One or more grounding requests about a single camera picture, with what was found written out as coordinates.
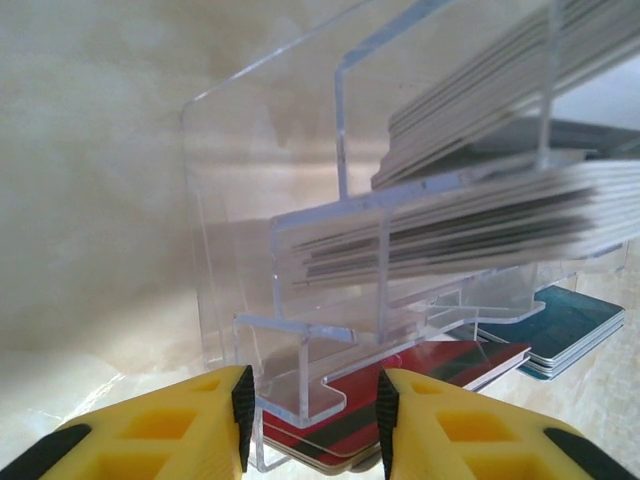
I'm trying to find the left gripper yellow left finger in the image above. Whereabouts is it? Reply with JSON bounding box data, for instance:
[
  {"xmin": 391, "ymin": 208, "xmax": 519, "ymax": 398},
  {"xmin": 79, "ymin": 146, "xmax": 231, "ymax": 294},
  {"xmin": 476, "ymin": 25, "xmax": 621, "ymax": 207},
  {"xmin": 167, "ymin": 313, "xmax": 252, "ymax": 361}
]
[{"xmin": 0, "ymin": 363, "xmax": 257, "ymax": 480}]

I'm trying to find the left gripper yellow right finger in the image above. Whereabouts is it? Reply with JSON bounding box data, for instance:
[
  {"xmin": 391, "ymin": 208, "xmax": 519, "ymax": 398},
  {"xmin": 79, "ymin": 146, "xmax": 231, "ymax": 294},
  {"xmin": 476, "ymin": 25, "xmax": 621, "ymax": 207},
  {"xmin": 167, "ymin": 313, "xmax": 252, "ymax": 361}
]
[{"xmin": 376, "ymin": 367, "xmax": 640, "ymax": 480}]

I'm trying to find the red black-striped card stack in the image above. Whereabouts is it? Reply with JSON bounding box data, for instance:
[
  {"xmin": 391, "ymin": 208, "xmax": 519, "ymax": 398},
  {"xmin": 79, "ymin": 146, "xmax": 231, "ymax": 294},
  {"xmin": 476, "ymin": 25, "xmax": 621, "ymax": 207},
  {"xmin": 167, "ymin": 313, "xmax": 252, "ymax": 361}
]
[{"xmin": 258, "ymin": 341, "xmax": 533, "ymax": 475}]

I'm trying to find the blue card stack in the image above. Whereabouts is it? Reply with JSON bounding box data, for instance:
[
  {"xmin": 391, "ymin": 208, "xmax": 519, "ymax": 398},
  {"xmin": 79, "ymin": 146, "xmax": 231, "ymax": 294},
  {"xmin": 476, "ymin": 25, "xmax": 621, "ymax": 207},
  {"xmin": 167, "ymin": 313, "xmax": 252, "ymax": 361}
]
[{"xmin": 477, "ymin": 285, "xmax": 626, "ymax": 380}]

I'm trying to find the white black-striped card stack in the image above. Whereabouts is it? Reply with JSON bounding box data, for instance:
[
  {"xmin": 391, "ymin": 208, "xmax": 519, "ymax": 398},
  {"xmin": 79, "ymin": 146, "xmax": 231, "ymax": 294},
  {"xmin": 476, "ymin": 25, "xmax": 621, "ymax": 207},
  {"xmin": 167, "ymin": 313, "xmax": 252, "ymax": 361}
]
[{"xmin": 287, "ymin": 160, "xmax": 640, "ymax": 290}]

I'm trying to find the clear acrylic card stand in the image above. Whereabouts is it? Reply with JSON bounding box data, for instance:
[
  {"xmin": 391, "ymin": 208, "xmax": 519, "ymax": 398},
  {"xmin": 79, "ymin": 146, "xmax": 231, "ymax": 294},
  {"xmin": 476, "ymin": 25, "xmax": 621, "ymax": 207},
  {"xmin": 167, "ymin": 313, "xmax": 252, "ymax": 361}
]
[{"xmin": 178, "ymin": 0, "xmax": 640, "ymax": 475}]

